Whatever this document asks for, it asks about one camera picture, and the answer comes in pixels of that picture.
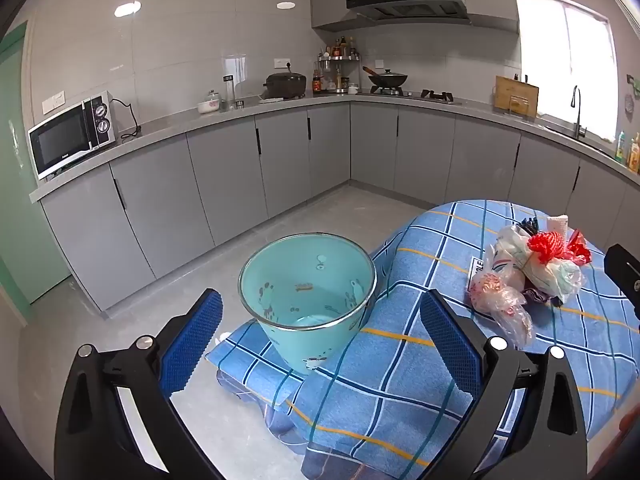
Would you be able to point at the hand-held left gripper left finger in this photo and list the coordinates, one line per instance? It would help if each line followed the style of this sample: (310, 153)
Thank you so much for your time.
(192, 340)

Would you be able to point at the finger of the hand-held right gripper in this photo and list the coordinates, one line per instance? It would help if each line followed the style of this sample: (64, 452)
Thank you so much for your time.
(627, 275)

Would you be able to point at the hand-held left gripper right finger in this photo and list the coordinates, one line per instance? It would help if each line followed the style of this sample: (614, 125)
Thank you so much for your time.
(450, 345)

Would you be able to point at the red foil wrapper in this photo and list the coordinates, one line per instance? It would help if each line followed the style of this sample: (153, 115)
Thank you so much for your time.
(577, 250)

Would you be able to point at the clear red-print plastic bag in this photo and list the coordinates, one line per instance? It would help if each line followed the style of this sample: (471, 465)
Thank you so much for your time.
(500, 295)

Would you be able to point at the white plastic bag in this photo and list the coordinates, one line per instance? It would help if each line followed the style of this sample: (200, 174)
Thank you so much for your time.
(545, 275)

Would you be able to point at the red plastic mesh bundle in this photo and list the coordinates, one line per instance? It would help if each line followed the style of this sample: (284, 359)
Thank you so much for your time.
(547, 247)

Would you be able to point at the purple snack wrapper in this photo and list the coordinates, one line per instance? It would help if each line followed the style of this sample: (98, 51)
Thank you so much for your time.
(537, 296)

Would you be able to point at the blue plaid tablecloth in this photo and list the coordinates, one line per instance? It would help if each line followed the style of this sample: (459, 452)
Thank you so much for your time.
(400, 370)

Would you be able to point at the white ribbed rolled towel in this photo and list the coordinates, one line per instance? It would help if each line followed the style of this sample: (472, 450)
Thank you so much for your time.
(557, 224)

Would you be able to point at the yellow bottle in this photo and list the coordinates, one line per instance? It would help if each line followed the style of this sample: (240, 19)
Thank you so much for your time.
(633, 155)

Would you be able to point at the green dish soap bottle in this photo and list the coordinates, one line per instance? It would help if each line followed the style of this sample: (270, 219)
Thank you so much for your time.
(620, 147)

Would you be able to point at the grey lower kitchen cabinets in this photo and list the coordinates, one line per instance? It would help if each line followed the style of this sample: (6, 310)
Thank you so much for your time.
(165, 200)

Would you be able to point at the metal kitchen faucet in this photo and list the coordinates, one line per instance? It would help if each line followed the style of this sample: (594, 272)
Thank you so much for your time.
(578, 120)

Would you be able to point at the green door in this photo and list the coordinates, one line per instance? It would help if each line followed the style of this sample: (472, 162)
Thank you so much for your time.
(20, 210)

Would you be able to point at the white lidded bowl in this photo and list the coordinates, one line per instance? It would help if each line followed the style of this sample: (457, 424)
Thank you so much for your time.
(209, 105)

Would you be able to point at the kitchen window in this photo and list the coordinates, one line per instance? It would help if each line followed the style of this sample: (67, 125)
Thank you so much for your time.
(545, 50)

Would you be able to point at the white microwave oven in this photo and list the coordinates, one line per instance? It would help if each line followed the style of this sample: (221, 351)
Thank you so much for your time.
(65, 135)

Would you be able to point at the glass bottle with black cap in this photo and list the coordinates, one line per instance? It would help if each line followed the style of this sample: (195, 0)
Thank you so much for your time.
(228, 95)

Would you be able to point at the gas stove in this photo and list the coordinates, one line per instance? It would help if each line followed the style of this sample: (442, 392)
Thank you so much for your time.
(415, 95)

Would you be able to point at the black rice cooker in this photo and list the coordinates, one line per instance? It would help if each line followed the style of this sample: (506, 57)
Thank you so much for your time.
(285, 86)

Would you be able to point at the black wok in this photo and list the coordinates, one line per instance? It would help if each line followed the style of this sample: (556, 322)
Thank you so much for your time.
(387, 80)

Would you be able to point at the spice rack with bottles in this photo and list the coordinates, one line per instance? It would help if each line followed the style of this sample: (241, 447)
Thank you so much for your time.
(316, 82)

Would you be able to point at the metal corner spice rack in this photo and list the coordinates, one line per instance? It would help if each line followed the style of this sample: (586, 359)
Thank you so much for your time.
(339, 67)

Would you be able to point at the round ceiling light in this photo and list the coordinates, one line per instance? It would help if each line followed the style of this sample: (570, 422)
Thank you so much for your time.
(285, 5)
(127, 9)

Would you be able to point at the black range hood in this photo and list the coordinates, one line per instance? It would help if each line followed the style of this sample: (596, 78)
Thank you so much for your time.
(410, 7)

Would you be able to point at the white double wall switch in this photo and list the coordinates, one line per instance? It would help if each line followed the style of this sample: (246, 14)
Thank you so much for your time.
(54, 102)

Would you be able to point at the white wall socket with plug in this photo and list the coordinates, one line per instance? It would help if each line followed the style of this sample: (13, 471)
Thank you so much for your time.
(280, 63)

